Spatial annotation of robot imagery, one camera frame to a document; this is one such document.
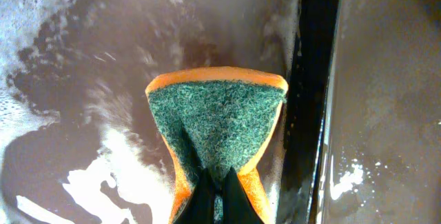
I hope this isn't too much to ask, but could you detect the brown plastic serving tray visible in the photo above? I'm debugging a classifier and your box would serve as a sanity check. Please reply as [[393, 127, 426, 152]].
[[316, 0, 440, 223]]

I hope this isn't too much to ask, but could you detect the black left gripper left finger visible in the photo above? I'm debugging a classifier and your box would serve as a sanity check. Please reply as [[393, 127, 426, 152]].
[[173, 169, 216, 224]]

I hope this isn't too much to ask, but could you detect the black soapy water tray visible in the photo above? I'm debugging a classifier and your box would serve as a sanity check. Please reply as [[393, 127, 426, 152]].
[[1, 0, 338, 223]]

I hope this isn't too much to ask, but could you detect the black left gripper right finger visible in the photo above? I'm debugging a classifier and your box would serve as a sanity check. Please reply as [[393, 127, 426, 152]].
[[222, 167, 263, 224]]

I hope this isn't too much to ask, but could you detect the orange green scrubbing sponge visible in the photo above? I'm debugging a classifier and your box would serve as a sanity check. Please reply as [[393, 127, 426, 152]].
[[145, 67, 288, 223]]

